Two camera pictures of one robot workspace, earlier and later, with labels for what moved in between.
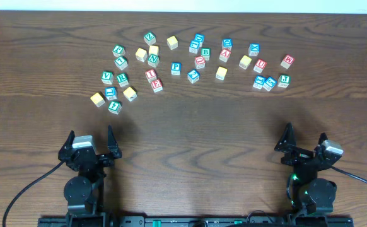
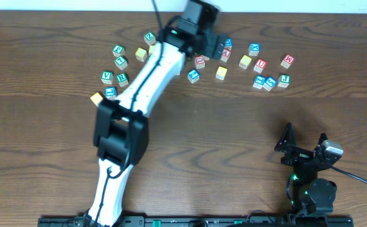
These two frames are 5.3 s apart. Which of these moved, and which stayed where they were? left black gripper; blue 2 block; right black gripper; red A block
Moved: left black gripper
Stayed: red A block; right black gripper; blue 2 block
